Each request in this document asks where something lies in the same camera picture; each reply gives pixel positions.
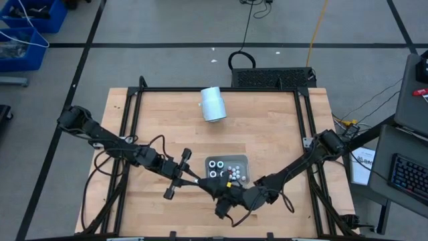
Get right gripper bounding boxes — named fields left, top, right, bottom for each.
left=198, top=176, right=250, bottom=220

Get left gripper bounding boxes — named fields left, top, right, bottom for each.
left=163, top=148, right=202, bottom=201

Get grey plastic bin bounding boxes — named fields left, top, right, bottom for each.
left=204, top=154, right=251, bottom=189

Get white cylinder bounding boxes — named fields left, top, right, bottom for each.
left=199, top=86, right=228, bottom=123

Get black computer case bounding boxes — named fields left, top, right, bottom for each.
left=231, top=66, right=317, bottom=88

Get white printed paper sheet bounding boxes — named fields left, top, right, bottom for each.
left=350, top=147, right=376, bottom=185

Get grey desk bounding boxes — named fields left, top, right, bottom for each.
left=367, top=124, right=428, bottom=220
left=393, top=52, right=428, bottom=139

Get black backlit keyboard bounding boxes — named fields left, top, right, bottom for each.
left=387, top=153, right=428, bottom=205

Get blue storage bin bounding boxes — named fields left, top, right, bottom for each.
left=0, top=0, right=68, bottom=34
left=0, top=27, right=47, bottom=73

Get grey bar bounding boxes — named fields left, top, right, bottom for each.
left=0, top=76, right=28, bottom=87

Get black device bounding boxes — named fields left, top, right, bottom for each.
left=416, top=50, right=428, bottom=84

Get black aluminium table frame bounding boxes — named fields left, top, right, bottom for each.
left=80, top=76, right=360, bottom=241

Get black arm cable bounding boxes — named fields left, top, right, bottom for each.
left=81, top=155, right=113, bottom=232

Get yellow plug cable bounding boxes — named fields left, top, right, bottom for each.
left=334, top=115, right=358, bottom=129

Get black hanging cable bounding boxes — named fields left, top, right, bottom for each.
left=228, top=0, right=257, bottom=71

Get coiled black floor cable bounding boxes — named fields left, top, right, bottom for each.
left=239, top=0, right=274, bottom=19

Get thin black cable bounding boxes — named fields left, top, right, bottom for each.
left=349, top=78, right=404, bottom=112
left=356, top=90, right=401, bottom=125

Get yellow hanging cable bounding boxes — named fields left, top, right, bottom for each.
left=306, top=0, right=330, bottom=68

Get white cable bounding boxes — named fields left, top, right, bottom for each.
left=0, top=0, right=50, bottom=48

